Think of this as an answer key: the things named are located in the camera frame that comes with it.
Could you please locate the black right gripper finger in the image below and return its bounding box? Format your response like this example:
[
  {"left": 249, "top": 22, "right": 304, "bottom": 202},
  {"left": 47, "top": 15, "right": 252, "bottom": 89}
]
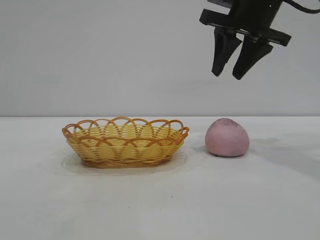
[
  {"left": 231, "top": 36, "right": 274, "bottom": 81},
  {"left": 211, "top": 27, "right": 243, "bottom": 78}
]

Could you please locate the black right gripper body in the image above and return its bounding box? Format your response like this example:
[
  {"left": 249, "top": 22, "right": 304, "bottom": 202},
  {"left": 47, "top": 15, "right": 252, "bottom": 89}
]
[{"left": 199, "top": 0, "right": 293, "bottom": 47}]

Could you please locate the black cable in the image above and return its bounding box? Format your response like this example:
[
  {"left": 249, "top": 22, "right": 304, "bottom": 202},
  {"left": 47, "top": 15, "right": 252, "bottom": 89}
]
[{"left": 289, "top": 0, "right": 320, "bottom": 14}]

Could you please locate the pink peach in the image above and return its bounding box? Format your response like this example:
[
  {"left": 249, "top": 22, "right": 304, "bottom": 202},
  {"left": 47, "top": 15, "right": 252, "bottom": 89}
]
[{"left": 204, "top": 117, "right": 250, "bottom": 158}]

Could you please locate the yellow woven basket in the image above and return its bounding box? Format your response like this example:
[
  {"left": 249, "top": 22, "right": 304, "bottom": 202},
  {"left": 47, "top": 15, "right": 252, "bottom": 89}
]
[{"left": 61, "top": 116, "right": 190, "bottom": 170}]

